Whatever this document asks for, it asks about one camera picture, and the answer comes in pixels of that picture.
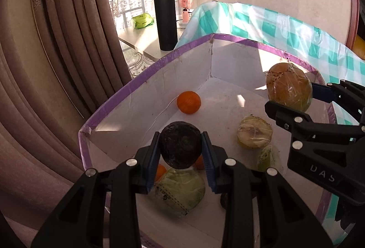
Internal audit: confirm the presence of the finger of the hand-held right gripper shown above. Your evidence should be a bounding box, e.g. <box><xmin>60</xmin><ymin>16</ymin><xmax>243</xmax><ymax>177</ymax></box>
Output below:
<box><xmin>265</xmin><ymin>100</ymin><xmax>365</xmax><ymax>142</ymax></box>
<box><xmin>312</xmin><ymin>80</ymin><xmax>365</xmax><ymax>124</ymax></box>

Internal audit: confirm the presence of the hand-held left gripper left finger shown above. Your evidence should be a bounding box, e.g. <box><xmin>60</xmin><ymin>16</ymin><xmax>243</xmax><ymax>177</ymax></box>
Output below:
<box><xmin>31</xmin><ymin>131</ymin><xmax>162</xmax><ymax>248</ymax></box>

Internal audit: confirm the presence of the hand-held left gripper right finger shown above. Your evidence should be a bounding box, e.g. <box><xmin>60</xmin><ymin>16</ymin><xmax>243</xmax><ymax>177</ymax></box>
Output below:
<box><xmin>200</xmin><ymin>131</ymin><xmax>327</xmax><ymax>248</ymax></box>

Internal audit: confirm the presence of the mandarin orange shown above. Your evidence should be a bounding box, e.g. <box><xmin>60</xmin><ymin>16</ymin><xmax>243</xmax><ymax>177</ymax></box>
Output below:
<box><xmin>155</xmin><ymin>164</ymin><xmax>167</xmax><ymax>183</ymax></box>
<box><xmin>193</xmin><ymin>154</ymin><xmax>205</xmax><ymax>170</ymax></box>
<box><xmin>177</xmin><ymin>91</ymin><xmax>201</xmax><ymax>115</ymax></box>

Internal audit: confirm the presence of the brownish apple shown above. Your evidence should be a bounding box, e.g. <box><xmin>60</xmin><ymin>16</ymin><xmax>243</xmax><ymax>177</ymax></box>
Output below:
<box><xmin>266</xmin><ymin>63</ymin><xmax>313</xmax><ymax>112</ymax></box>

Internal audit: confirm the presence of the dark purple mangosteen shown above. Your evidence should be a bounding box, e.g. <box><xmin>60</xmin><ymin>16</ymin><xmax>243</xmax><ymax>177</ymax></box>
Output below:
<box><xmin>159</xmin><ymin>121</ymin><xmax>202</xmax><ymax>170</ymax></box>

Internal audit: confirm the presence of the small yellow apple half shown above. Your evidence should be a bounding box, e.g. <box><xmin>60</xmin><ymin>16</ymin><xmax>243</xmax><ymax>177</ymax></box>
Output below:
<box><xmin>237</xmin><ymin>115</ymin><xmax>273</xmax><ymax>149</ymax></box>

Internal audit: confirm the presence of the large yellow apple half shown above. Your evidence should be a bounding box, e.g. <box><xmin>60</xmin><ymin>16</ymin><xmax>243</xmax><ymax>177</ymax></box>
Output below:
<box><xmin>155</xmin><ymin>167</ymin><xmax>206</xmax><ymax>217</ymax></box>

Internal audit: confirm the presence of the green apple half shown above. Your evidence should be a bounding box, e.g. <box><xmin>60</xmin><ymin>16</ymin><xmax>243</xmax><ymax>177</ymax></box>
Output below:
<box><xmin>256</xmin><ymin>145</ymin><xmax>281</xmax><ymax>171</ymax></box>

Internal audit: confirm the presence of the purple cardboard box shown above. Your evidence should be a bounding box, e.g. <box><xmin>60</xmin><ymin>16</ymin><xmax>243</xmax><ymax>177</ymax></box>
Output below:
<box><xmin>78</xmin><ymin>33</ymin><xmax>340</xmax><ymax>248</ymax></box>

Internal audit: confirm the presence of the teal white checkered tablecloth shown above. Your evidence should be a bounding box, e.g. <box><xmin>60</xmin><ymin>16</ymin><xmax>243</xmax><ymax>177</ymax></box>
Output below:
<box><xmin>174</xmin><ymin>0</ymin><xmax>365</xmax><ymax>126</ymax></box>

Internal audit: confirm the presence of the white side table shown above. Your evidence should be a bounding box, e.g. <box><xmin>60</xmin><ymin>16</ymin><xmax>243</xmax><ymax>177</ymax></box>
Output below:
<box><xmin>118</xmin><ymin>21</ymin><xmax>186</xmax><ymax>62</ymax></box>

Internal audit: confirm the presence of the brown pleated curtain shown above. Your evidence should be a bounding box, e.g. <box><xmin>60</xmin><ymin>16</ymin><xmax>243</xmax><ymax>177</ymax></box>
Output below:
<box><xmin>0</xmin><ymin>0</ymin><xmax>132</xmax><ymax>237</ymax></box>

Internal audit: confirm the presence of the green packet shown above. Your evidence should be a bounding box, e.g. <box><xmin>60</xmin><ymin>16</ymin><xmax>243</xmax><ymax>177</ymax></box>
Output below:
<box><xmin>132</xmin><ymin>13</ymin><xmax>154</xmax><ymax>29</ymax></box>

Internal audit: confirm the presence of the black thermos bottle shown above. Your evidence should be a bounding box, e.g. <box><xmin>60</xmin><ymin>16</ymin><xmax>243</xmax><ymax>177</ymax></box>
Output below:
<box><xmin>153</xmin><ymin>0</ymin><xmax>179</xmax><ymax>52</ymax></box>

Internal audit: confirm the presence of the pink handheld fan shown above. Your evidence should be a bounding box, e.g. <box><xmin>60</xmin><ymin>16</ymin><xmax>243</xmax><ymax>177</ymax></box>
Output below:
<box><xmin>179</xmin><ymin>0</ymin><xmax>195</xmax><ymax>24</ymax></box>

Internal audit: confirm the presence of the wooden door frame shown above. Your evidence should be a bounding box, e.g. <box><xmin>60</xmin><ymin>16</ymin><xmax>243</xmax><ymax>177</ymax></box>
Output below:
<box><xmin>345</xmin><ymin>0</ymin><xmax>360</xmax><ymax>49</ymax></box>

